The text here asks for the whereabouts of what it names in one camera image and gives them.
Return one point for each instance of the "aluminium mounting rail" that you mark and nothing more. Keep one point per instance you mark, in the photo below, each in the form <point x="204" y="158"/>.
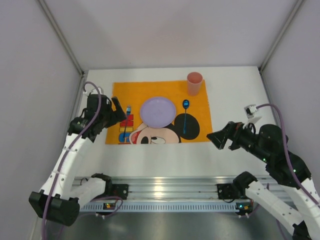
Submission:
<point x="145" y="189"/>

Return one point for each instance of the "lilac plastic plate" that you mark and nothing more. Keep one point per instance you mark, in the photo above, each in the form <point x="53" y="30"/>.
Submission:
<point x="157" y="112"/>

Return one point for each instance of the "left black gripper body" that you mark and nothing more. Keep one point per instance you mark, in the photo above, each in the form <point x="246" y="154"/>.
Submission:
<point x="110" y="114"/>

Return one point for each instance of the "blue plastic spoon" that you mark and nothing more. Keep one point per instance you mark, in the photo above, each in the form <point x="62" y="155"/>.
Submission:
<point x="186" y="105"/>

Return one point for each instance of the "orange Mickey Mouse cloth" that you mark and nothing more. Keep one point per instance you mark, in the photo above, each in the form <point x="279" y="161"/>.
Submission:
<point x="198" y="117"/>

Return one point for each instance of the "blue plastic fork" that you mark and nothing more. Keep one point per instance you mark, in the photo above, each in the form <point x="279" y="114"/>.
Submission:
<point x="128" y="112"/>

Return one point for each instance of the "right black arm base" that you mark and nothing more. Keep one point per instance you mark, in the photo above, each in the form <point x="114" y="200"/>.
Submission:
<point x="229" y="192"/>

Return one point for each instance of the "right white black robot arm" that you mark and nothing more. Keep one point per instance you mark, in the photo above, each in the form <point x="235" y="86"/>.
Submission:
<point x="292" y="174"/>

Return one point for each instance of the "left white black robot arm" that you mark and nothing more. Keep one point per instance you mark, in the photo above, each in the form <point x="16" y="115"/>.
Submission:
<point x="56" y="200"/>

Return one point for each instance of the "pink plastic cup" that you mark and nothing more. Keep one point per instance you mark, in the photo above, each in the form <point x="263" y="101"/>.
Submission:
<point x="194" y="83"/>

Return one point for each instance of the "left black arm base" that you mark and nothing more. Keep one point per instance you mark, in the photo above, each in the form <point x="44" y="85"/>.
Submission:
<point x="115" y="190"/>

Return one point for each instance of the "slotted grey cable duct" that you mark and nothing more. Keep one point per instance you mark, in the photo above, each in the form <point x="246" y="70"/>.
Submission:
<point x="168" y="207"/>

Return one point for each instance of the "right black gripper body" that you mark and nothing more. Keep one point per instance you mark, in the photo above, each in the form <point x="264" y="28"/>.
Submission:
<point x="230" y="135"/>

